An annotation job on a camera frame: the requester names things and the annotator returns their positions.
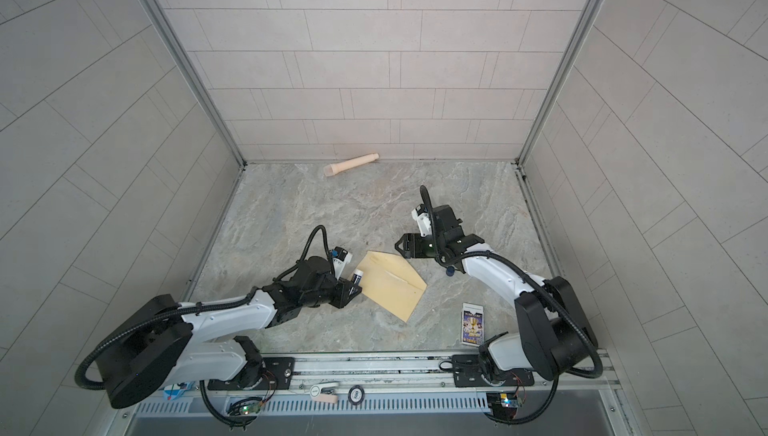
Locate yellow manila envelope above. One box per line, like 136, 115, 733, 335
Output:
357, 251, 427, 322

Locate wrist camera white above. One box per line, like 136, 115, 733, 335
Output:
411, 204, 432, 237
330, 247, 352, 279

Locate white beige tag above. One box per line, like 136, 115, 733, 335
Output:
309, 382, 339, 404

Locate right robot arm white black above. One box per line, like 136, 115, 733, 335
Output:
395, 204, 604, 384

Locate beige wooden pestle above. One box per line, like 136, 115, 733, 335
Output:
323, 153, 380, 177

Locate circuit board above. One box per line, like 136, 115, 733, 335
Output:
486, 393, 524, 420
227, 397, 263, 418

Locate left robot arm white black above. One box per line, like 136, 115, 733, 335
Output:
75, 256, 362, 409

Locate right black corrugated cable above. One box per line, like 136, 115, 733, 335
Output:
418, 185, 604, 380

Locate round black white badge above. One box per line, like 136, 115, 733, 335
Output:
348, 385, 365, 406

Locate right circuit board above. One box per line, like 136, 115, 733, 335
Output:
486, 393, 524, 420

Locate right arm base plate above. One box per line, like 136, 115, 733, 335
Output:
439, 354, 535, 388

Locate black corrugated cable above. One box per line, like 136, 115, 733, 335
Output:
275, 224, 332, 281
418, 185, 604, 380

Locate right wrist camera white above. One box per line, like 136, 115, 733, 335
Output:
411, 204, 432, 237

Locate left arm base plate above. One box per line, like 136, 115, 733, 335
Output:
206, 357, 296, 391

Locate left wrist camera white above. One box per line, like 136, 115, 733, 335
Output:
330, 247, 352, 279

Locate aluminium mounting rail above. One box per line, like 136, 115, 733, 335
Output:
116, 348, 622, 401

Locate left circuit board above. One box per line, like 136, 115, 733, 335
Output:
227, 397, 263, 418

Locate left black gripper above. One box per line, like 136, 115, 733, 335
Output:
300, 277, 366, 311

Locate blue white glue stick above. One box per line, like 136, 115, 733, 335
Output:
352, 269, 363, 286

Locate left black corrugated cable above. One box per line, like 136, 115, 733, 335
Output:
275, 224, 332, 281

